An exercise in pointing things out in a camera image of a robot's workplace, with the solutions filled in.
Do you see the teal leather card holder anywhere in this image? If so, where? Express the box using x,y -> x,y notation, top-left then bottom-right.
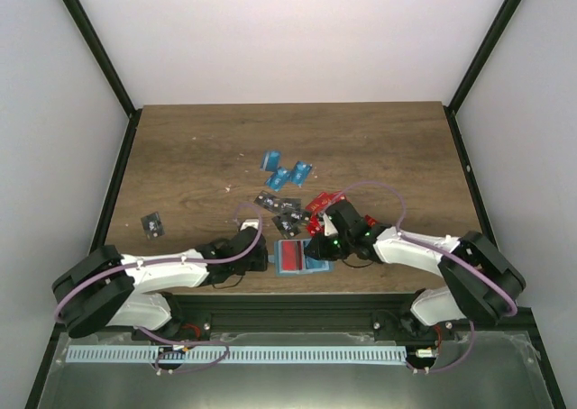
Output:
268,239 -> 334,277

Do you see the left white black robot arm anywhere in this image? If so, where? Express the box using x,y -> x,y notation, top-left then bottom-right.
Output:
51,226 -> 268,341

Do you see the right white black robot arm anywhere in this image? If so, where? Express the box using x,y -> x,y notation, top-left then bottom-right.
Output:
304,200 -> 527,340

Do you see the red VIP card centre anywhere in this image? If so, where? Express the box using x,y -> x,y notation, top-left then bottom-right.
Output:
279,240 -> 306,272

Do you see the black card near holder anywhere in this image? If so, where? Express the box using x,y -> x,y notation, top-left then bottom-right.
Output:
271,214 -> 300,239

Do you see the black card beside blue pile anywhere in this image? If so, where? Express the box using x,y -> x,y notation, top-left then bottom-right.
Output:
253,191 -> 279,212

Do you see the blue card with stripe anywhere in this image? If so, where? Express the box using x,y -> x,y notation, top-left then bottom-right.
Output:
260,150 -> 281,172

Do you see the grey metal tray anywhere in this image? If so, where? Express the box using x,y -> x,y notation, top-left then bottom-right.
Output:
38,332 -> 554,408

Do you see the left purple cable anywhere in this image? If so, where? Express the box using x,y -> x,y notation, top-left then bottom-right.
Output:
54,202 -> 264,324

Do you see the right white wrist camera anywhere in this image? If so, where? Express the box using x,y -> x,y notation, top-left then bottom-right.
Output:
322,213 -> 338,237

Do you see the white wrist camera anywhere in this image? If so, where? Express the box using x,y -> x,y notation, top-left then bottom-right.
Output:
322,213 -> 338,237
240,219 -> 261,231

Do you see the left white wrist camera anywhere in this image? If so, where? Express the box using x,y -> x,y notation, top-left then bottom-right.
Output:
240,219 -> 261,231

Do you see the black aluminium front rail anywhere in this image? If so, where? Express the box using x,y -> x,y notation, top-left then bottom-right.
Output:
58,293 -> 533,338

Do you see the light blue slotted cable duct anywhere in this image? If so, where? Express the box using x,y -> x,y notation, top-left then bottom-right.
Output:
65,345 -> 407,366

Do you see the right black frame post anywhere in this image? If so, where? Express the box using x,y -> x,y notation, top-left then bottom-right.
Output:
447,0 -> 536,113

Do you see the black frame post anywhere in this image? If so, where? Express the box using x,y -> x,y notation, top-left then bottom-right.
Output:
48,0 -> 138,118
447,0 -> 536,113

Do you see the left black frame post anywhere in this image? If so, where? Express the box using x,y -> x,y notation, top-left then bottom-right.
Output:
48,0 -> 138,118

